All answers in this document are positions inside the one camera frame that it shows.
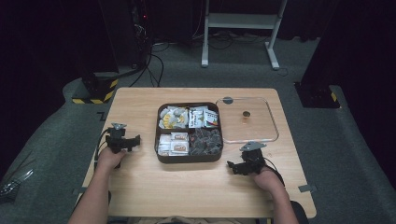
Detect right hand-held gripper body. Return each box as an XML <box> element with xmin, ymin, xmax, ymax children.
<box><xmin>238</xmin><ymin>141</ymin><xmax>268</xmax><ymax>175</ymax></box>

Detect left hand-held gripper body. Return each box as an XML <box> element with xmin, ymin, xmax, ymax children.
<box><xmin>105</xmin><ymin>122</ymin><xmax>135</xmax><ymax>154</ymax></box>

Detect person's left hand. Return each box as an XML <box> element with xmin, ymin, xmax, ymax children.
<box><xmin>95</xmin><ymin>146</ymin><xmax>128</xmax><ymax>174</ymax></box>

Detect person's right hand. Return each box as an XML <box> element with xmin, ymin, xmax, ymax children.
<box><xmin>250</xmin><ymin>165</ymin><xmax>284</xmax><ymax>196</ymax></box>

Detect clear plastic lid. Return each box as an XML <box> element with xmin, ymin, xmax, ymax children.
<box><xmin>215</xmin><ymin>96</ymin><xmax>280</xmax><ymax>145</ymax></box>

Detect pile of dark wrapped candies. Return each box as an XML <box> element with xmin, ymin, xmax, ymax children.
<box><xmin>189</xmin><ymin>127</ymin><xmax>223</xmax><ymax>156</ymax></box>

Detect pile of orange white packets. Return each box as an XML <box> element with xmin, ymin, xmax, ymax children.
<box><xmin>157</xmin><ymin>132</ymin><xmax>191</xmax><ymax>157</ymax></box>

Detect pile of yellow white packets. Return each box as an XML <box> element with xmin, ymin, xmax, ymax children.
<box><xmin>158</xmin><ymin>105</ymin><xmax>190</xmax><ymax>130</ymax></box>

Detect brown divided snack box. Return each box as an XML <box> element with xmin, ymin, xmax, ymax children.
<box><xmin>154</xmin><ymin>101</ymin><xmax>224</xmax><ymax>164</ymax></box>

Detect black yellow striped stand base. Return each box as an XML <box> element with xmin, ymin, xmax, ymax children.
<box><xmin>71</xmin><ymin>72</ymin><xmax>120</xmax><ymax>105</ymax></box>

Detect pile of white printed packets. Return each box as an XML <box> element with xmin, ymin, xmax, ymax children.
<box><xmin>188</xmin><ymin>105</ymin><xmax>219</xmax><ymax>129</ymax></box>

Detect black computer tower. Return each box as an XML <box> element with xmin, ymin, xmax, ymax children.
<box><xmin>129</xmin><ymin>0</ymin><xmax>152</xmax><ymax>67</ymax></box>

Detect shiny grey metal object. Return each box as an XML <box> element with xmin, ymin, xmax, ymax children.
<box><xmin>0</xmin><ymin>168</ymin><xmax>35</xmax><ymax>201</ymax></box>

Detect white metal stand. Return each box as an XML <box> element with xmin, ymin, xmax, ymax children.
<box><xmin>201</xmin><ymin>0</ymin><xmax>289</xmax><ymax>71</ymax></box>

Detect left hand-held gripper black cable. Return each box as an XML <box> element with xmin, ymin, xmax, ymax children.
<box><xmin>93</xmin><ymin>128</ymin><xmax>112</xmax><ymax>163</ymax></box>

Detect hand-held gripper black cable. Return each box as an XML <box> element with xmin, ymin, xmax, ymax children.
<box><xmin>263</xmin><ymin>156</ymin><xmax>286</xmax><ymax>188</ymax></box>
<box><xmin>93</xmin><ymin>128</ymin><xmax>112</xmax><ymax>163</ymax></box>

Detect right hand-held gripper black cable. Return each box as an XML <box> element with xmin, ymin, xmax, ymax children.
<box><xmin>263</xmin><ymin>156</ymin><xmax>286</xmax><ymax>188</ymax></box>

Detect black floor cables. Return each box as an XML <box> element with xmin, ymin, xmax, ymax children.
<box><xmin>128</xmin><ymin>41</ymin><xmax>171</xmax><ymax>89</ymax></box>

